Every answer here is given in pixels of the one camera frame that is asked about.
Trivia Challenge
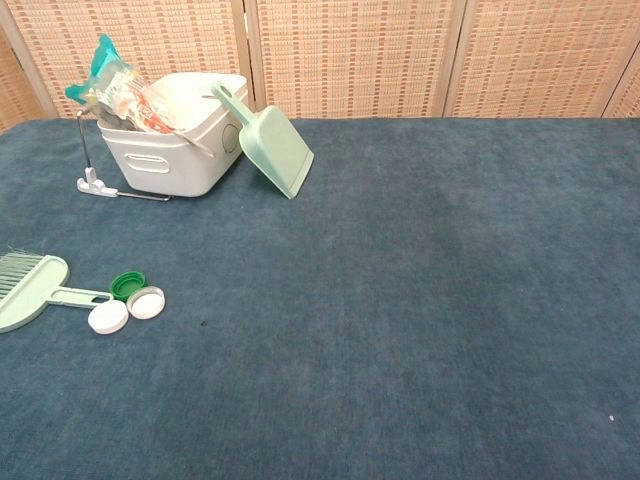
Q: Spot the plain white bottle cap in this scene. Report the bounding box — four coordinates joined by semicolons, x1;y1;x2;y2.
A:
87;302;130;335

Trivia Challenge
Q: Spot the white jar lid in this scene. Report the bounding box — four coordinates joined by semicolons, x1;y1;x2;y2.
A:
126;285;167;320

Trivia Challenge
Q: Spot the green bottle cap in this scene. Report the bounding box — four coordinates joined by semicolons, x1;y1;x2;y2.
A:
108;270;151;302

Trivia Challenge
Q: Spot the blue table cover cloth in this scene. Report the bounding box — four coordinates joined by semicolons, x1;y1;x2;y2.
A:
0;117;640;480

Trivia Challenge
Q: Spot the mint green dustpan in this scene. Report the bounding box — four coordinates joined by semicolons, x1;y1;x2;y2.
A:
209;81;315;201

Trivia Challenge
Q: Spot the white plastic trash bin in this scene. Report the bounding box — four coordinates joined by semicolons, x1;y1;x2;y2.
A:
96;72;250;199

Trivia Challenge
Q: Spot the woven bamboo screen panel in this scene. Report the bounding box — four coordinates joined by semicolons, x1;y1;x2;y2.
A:
0;0;251;120
244;0;469;120
444;0;640;120
602;64;640;120
0;29;56;134

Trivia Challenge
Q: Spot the white orange snack wrapper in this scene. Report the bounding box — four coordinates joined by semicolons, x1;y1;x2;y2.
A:
84;69;216;159

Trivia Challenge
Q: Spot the teal-edged clear plastic bag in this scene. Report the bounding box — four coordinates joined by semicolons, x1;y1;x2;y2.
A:
64;33;146;121

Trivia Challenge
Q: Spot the metal wire white-footed stand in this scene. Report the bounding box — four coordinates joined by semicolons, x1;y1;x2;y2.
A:
76;110;172;203

